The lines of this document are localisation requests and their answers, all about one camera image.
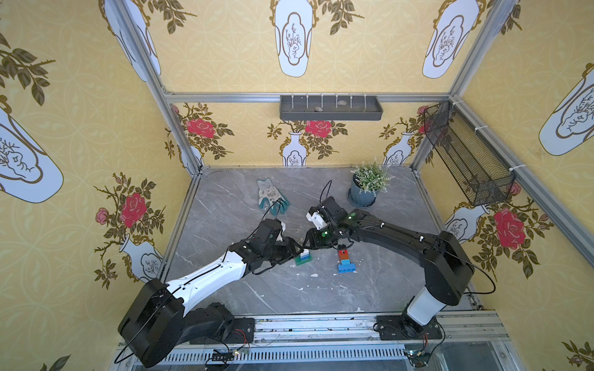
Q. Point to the green white work glove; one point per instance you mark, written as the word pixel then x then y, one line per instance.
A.
pixel 270 199

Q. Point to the light blue 2x4 brick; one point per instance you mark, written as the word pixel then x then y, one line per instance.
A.
pixel 346 268

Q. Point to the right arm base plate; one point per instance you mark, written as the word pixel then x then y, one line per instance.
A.
pixel 401 327

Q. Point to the potted plant grey pot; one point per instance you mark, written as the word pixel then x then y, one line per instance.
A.
pixel 369 179

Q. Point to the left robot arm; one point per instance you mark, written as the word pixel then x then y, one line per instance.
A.
pixel 166 314

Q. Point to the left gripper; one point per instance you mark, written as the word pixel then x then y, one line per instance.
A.
pixel 288 248

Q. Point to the green 2x4 brick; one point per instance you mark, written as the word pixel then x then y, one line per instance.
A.
pixel 302 260

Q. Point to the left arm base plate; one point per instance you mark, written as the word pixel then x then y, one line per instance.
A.
pixel 240 331

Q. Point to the aluminium front rail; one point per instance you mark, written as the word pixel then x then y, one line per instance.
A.
pixel 473 340

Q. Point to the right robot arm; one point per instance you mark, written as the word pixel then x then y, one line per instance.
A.
pixel 447 269

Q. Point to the black wire mesh basket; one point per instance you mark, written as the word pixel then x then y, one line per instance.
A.
pixel 483 176

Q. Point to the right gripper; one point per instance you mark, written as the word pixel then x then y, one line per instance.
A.
pixel 316 239

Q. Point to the grey wall shelf tray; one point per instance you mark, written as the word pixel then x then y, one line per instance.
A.
pixel 330 107

